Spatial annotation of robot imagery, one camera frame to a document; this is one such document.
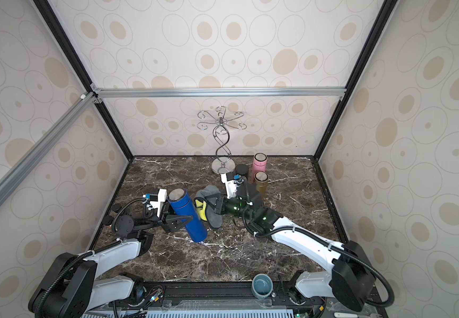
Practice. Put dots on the pink thermos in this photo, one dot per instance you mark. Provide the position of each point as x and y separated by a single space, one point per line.
259 163

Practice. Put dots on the gold thermos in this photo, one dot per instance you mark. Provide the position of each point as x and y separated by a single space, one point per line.
261 181

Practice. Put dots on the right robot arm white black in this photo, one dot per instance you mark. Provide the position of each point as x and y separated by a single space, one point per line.
347 274

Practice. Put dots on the blue thermos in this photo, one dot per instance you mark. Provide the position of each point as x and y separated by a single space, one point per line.
183 206

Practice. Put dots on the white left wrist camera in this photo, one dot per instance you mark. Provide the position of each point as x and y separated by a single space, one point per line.
153 204

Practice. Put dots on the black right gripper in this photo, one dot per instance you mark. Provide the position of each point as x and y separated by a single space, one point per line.
221 203

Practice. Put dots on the teal ceramic mug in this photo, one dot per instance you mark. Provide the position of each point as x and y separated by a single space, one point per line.
262 286

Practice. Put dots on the grey yellow cleaning cloth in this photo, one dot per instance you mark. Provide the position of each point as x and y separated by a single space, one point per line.
208 203

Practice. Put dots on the dark lid spice jar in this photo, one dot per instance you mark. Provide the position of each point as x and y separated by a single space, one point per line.
116 208

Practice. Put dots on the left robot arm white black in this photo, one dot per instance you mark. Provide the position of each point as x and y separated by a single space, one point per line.
74 285

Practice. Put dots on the orange spice jar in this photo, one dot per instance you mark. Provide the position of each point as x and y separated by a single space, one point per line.
107 220

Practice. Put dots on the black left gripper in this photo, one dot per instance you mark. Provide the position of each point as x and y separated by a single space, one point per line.
168 222

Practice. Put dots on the left aluminium frame bar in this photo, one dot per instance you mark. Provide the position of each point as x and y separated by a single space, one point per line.
37 152

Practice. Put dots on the horizontal aluminium frame bar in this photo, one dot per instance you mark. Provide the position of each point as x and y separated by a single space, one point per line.
227 92

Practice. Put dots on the black thermos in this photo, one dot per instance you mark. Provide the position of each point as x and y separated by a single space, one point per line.
242 170

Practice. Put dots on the silver metal cup stand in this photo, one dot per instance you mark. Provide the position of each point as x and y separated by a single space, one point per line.
221 123

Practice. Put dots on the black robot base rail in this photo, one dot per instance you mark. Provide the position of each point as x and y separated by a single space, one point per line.
190 299

